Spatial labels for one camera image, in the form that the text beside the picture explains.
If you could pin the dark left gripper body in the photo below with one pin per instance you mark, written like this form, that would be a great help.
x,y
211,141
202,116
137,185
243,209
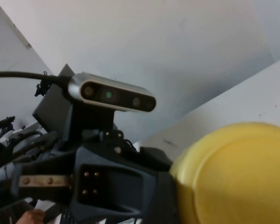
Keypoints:
x,y
44,180

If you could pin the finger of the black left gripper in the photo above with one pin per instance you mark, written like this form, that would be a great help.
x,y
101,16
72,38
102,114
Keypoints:
x,y
121,177

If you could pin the yellow plastic cup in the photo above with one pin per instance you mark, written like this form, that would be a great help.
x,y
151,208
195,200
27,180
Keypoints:
x,y
235,175

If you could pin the bare person hand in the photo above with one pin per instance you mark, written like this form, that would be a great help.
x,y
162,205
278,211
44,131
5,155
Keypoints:
x,y
31,217

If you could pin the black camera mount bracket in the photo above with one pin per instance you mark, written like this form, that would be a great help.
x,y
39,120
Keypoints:
x,y
53,109

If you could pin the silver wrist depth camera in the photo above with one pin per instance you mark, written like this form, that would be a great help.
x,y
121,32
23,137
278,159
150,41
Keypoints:
x,y
107,93

